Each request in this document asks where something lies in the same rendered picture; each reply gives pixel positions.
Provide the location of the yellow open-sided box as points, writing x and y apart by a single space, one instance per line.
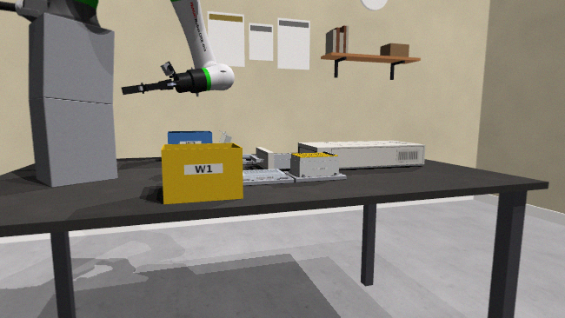
202 172

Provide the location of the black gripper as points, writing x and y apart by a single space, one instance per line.
182 82

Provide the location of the blue open bin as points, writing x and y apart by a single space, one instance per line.
189 137

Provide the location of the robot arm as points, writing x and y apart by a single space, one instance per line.
207 74

